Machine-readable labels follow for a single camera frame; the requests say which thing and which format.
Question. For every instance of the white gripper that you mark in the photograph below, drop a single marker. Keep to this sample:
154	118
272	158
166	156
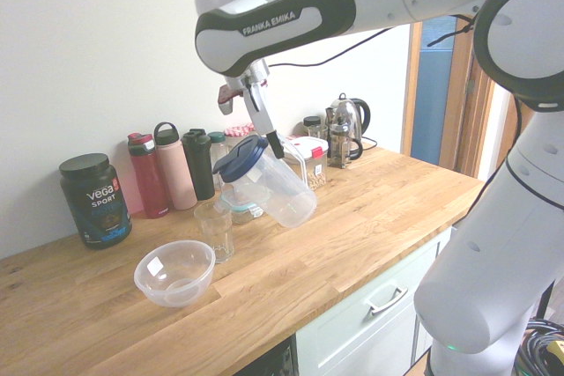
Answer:
260	107

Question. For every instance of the clear pitcher with blue lid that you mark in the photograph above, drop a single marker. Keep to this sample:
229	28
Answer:
282	191

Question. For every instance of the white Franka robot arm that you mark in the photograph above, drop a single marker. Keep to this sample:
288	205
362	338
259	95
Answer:
484	261

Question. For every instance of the pink water bottle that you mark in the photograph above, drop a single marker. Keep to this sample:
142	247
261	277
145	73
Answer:
176	169

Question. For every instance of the red water bottle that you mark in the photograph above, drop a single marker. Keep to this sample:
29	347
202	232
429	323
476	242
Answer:
150	182

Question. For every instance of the jam jar red checkered lid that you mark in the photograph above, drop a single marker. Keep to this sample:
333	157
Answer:
239	131

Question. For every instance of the jar with black lid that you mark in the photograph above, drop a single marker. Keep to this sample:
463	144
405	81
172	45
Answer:
312	121

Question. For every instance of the container with red white lid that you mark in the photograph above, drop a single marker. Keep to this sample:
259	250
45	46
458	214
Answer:
315	164

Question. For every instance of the clear jar with green lid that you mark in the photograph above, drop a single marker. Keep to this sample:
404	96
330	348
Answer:
218	151

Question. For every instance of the glass french press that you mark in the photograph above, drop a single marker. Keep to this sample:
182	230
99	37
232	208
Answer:
341	142

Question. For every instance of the glass container with green lid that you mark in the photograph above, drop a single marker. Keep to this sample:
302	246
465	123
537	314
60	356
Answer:
244	211

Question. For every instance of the dark green shaker bottle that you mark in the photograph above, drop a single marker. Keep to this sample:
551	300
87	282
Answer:
198	164

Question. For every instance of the steel electric kettle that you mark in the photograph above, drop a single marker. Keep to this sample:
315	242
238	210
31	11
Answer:
357	116

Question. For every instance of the clear drinking glass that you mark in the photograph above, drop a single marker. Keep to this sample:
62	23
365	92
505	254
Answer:
216	235

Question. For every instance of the clear plastic bowl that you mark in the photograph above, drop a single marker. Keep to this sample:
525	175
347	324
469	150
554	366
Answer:
176	288

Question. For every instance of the black Vega protein tub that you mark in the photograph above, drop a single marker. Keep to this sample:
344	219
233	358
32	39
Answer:
97	200

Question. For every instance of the pale green cabinet drawer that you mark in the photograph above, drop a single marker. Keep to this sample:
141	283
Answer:
343	332

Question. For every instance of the black dishwasher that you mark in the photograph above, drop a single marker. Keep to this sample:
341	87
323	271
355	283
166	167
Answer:
269	360

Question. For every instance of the wooden door frame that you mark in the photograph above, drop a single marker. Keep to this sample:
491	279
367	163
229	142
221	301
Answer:
462	129

